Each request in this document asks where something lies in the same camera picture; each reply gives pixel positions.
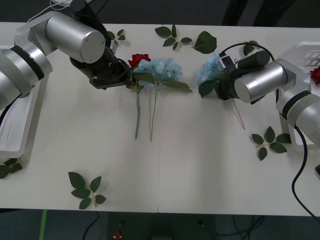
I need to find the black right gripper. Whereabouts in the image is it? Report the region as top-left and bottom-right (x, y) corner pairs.
(214, 71), (238, 101)

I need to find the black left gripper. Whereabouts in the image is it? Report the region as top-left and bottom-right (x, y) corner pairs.
(89, 58), (138, 90)

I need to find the red artificial rose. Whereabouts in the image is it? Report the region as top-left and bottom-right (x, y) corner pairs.
(127, 53), (152, 140)
(309, 66), (320, 86)

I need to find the pale blue artificial flower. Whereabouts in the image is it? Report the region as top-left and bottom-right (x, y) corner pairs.
(196, 51), (247, 131)
(132, 57), (194, 143)

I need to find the large single green leaf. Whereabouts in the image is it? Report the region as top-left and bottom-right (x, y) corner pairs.
(192, 30), (218, 55)

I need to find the dark robot base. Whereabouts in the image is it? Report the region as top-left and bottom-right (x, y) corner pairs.
(107, 212), (218, 240)

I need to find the green leaf twig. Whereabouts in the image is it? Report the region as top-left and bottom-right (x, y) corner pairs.
(0, 157), (24, 180)
(251, 125), (293, 162)
(154, 24), (193, 51)
(68, 171), (108, 210)
(106, 29), (126, 43)

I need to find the small curled green leaf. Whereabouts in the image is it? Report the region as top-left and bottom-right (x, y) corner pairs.
(242, 39), (261, 57)

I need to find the shallow white box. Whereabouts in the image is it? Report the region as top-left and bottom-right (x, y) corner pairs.
(275, 41), (320, 153)
(0, 44), (44, 160)

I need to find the round white floor base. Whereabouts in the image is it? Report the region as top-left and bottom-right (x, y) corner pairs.
(49, 0), (76, 8)

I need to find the green floor tape strip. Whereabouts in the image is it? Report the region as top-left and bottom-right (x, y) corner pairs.
(39, 209), (49, 240)

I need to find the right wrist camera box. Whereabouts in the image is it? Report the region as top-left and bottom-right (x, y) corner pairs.
(218, 55), (239, 73)

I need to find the white cable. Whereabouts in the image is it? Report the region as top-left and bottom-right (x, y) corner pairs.
(26, 0), (76, 23)

